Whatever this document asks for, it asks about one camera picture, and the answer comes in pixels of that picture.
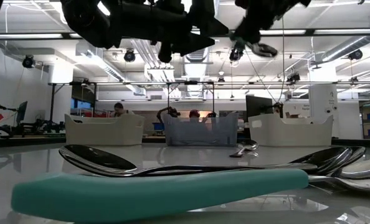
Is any black ceiling camera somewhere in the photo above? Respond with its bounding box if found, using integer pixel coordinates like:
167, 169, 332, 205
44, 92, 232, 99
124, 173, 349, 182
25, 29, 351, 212
229, 46, 245, 62
348, 49, 364, 61
123, 49, 136, 63
22, 54, 36, 69

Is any teal handled silver spoon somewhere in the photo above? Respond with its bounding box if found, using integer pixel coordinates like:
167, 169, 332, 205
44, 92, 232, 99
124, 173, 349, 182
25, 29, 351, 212
11, 156, 370, 223

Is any small black monitor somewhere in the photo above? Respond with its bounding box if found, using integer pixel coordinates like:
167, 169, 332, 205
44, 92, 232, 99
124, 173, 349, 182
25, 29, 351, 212
16, 101, 29, 124

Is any grey translucent plastic bin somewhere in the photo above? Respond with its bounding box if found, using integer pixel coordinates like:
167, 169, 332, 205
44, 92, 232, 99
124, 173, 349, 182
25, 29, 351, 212
162, 111, 239, 147

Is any white rectangular air duct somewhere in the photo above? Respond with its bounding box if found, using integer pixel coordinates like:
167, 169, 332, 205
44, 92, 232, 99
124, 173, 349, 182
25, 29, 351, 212
75, 42, 147, 96

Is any ribbed silver air duct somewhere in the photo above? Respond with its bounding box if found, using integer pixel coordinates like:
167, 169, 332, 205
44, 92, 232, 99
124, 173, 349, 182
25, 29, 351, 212
181, 46, 217, 98

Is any metal spoons table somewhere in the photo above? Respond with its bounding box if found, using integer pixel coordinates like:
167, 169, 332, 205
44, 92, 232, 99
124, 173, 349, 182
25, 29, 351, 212
229, 139, 260, 158

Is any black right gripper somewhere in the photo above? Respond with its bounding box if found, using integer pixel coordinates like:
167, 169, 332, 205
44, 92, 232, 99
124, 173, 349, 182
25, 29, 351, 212
234, 0, 312, 45

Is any white round column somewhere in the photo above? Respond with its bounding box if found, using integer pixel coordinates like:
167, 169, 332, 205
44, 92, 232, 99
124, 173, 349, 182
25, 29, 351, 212
308, 67, 339, 121

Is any black aluminium table frame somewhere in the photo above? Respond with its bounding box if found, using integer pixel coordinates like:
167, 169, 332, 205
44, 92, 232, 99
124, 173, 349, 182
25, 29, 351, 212
0, 136, 370, 149

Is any white plastic bin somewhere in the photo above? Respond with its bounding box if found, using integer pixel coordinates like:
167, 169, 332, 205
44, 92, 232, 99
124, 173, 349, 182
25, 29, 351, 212
248, 114, 334, 147
64, 113, 145, 146

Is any black computer monitor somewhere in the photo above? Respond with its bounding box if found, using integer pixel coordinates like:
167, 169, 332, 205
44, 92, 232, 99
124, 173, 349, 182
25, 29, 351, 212
245, 95, 285, 121

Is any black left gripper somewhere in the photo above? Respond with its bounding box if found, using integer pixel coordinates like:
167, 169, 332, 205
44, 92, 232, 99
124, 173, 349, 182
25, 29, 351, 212
110, 0, 230, 63

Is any blue lit screen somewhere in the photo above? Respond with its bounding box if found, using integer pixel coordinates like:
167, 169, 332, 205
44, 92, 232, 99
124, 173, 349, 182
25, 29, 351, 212
70, 98, 93, 110

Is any black metal spoon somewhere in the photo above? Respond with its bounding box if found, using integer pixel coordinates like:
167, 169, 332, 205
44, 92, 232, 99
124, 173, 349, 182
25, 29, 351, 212
58, 144, 318, 179
141, 146, 367, 177

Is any black workstation frame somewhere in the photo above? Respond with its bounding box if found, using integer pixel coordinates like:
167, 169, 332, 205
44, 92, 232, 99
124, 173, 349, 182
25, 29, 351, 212
47, 80, 370, 125

